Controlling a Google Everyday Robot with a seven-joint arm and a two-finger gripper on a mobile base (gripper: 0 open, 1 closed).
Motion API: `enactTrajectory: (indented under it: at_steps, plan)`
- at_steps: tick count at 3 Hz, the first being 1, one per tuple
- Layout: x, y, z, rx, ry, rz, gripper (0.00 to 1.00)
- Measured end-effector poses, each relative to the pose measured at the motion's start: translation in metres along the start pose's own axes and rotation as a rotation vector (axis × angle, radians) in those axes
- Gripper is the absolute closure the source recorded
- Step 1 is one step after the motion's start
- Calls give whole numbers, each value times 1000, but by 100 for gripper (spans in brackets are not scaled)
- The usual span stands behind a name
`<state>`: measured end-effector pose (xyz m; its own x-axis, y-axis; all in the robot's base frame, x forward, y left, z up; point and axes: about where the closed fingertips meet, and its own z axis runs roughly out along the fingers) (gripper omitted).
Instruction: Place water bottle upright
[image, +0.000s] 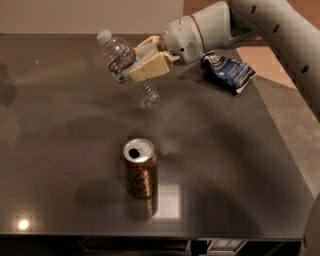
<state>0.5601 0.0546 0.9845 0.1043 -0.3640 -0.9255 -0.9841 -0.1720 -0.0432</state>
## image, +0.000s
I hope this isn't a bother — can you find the clear plastic water bottle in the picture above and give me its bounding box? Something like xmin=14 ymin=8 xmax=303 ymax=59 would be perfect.
xmin=97 ymin=29 xmax=160 ymax=109

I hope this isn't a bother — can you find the blue crumpled chip bag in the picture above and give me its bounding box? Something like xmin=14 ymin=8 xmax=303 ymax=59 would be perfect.
xmin=200 ymin=51 xmax=256 ymax=95

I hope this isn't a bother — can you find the label under table edge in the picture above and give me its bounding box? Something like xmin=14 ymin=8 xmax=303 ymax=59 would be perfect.
xmin=210 ymin=239 xmax=245 ymax=252

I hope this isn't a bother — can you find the brown soda can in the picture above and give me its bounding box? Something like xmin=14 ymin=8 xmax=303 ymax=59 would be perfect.
xmin=123 ymin=138 xmax=158 ymax=198

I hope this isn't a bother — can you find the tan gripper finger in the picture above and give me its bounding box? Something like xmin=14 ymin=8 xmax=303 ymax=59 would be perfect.
xmin=129 ymin=52 xmax=180 ymax=82
xmin=135 ymin=35 xmax=162 ymax=52

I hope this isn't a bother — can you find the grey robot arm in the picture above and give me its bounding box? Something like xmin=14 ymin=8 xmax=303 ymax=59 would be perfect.
xmin=129 ymin=0 xmax=320 ymax=115

